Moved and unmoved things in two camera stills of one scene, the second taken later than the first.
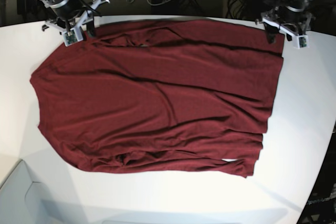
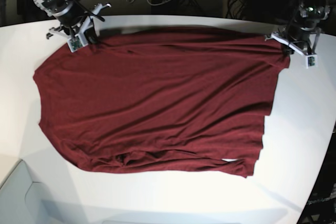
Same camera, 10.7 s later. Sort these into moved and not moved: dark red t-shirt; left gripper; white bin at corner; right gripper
Moved: left gripper; right gripper
Not moved: dark red t-shirt; white bin at corner
